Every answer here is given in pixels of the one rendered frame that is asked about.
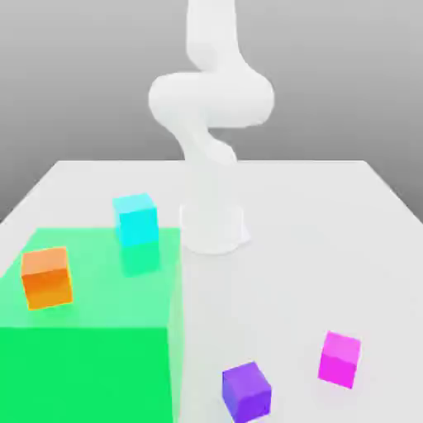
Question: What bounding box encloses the small cyan cube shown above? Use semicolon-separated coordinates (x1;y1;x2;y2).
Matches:
112;192;159;248

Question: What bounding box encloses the small orange cube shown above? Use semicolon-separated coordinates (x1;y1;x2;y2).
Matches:
20;246;74;311

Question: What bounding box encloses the small purple cube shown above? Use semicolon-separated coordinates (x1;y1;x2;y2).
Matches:
221;360;273;423

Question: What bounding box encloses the small magenta cube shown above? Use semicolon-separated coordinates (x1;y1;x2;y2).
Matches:
316;330;362;390

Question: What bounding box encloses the large green box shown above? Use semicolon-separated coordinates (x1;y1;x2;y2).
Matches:
0;226;185;423

